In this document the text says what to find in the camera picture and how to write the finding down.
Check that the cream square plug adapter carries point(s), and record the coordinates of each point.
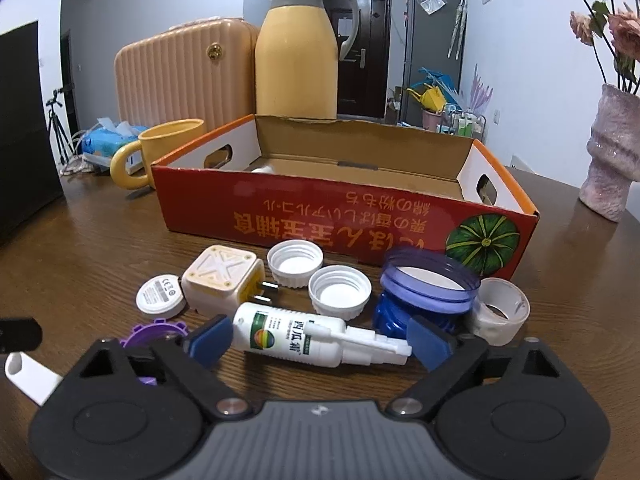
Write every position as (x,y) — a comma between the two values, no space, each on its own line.
(223,278)

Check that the black camera tripod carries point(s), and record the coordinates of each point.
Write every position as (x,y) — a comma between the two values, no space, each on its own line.
(55,127)

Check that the red cardboard box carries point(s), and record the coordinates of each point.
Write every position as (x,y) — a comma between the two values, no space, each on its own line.
(354,188)

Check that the yellow watering can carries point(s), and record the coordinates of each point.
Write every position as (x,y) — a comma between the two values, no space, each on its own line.
(432,99)

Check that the white bottle cap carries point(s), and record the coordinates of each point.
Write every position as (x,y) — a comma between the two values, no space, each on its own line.
(293,262)
(339,291)

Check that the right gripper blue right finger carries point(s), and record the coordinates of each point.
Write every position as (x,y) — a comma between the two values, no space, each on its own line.
(453,365)

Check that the grey refrigerator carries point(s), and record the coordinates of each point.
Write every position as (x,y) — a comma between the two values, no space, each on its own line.
(429,28)

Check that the blue tissue pack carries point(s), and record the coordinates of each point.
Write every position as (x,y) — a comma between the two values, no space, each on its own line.
(106,137)

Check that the blue transparent jar lid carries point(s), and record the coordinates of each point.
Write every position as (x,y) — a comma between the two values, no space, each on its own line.
(418,282)

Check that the black paper bag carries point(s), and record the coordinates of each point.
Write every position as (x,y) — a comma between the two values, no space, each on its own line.
(28,177)

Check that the pink textured vase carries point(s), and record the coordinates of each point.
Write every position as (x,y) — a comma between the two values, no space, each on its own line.
(614,149)

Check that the pink ribbed suitcase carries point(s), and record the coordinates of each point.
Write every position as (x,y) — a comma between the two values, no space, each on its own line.
(203,69)

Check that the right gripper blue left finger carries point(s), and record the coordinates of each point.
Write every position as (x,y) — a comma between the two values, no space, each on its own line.
(189,361)

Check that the small white round disc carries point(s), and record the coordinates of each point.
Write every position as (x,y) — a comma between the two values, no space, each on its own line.
(161,297)

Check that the dark entrance door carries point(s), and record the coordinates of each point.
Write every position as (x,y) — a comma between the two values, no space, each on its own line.
(362,75)

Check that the white tape roll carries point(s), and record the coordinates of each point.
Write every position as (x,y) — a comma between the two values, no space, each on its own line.
(499,311)

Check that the purple scalloped lid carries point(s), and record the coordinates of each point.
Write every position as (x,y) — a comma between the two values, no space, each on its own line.
(137,347)

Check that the yellow mug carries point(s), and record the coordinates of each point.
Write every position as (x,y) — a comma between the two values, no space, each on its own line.
(153,144)

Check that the white spray bottle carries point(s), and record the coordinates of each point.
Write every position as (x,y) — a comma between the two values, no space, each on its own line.
(313,339)

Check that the red white lint brush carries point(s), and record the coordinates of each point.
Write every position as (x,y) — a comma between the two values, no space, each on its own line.
(31,377)

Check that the yellow thermos jug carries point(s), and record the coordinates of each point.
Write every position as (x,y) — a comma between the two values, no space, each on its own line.
(296,60)

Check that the wire storage cart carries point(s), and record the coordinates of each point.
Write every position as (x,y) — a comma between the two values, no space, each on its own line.
(461,123)

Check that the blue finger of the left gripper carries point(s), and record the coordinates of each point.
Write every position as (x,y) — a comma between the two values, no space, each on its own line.
(19,335)

